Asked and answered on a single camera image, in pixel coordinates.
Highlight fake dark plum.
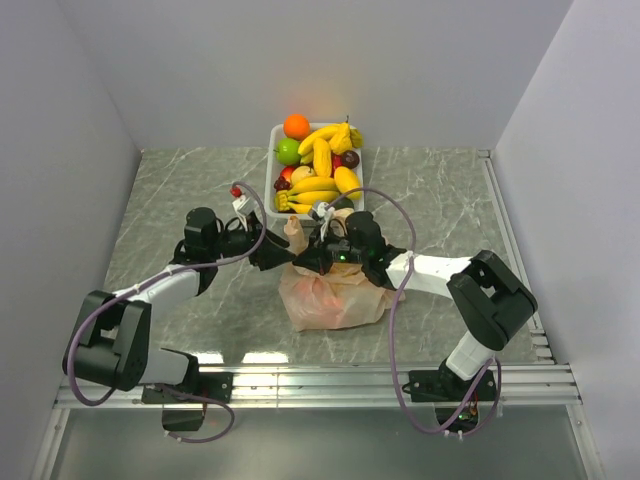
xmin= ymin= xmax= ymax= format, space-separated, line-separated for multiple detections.
xmin=341 ymin=150 xmax=360 ymax=170

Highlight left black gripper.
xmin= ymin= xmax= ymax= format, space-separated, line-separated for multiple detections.
xmin=209 ymin=210 xmax=296 ymax=270

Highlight fake yellow mango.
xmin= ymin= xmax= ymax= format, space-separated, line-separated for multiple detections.
xmin=333 ymin=166 xmax=362 ymax=201

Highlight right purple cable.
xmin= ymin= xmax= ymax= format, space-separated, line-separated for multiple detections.
xmin=324 ymin=186 xmax=503 ymax=435

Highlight fake dark green avocado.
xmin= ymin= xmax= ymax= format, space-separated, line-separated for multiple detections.
xmin=334 ymin=198 xmax=355 ymax=210

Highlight fake yellow pear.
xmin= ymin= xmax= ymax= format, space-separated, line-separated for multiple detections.
xmin=329 ymin=118 xmax=364 ymax=155

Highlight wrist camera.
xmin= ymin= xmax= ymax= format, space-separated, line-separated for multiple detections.
xmin=307 ymin=201 xmax=335 ymax=241
xmin=230 ymin=186 xmax=257 ymax=230

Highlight translucent orange plastic bag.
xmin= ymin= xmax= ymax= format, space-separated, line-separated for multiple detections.
xmin=277 ymin=207 xmax=407 ymax=333

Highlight fake small banana bunch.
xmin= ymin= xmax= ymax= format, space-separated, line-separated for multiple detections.
xmin=274 ymin=177 xmax=340 ymax=214

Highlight white plastic fruit tray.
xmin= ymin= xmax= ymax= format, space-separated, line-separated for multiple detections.
xmin=264 ymin=122 xmax=365 ymax=219

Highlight fake dark cherries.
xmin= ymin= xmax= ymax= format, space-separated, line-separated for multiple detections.
xmin=273 ymin=166 xmax=295 ymax=191

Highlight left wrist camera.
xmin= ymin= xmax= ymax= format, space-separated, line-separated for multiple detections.
xmin=230 ymin=186 xmax=257 ymax=230

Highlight fake green apple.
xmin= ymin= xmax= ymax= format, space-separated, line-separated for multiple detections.
xmin=274 ymin=137 xmax=301 ymax=166

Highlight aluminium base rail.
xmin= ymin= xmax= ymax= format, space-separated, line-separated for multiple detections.
xmin=49 ymin=363 xmax=581 ymax=411

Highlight fake yellow corn cob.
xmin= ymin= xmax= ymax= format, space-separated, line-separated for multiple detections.
xmin=313 ymin=138 xmax=333 ymax=178

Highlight fake orange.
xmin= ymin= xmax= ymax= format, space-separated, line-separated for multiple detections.
xmin=283 ymin=114 xmax=311 ymax=142

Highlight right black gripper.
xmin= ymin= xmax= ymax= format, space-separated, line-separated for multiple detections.
xmin=294 ymin=222 xmax=368 ymax=276

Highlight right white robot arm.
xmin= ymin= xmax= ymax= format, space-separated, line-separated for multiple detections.
xmin=293 ymin=212 xmax=538 ymax=401

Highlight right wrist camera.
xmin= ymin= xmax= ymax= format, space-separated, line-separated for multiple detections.
xmin=307 ymin=201 xmax=335 ymax=241

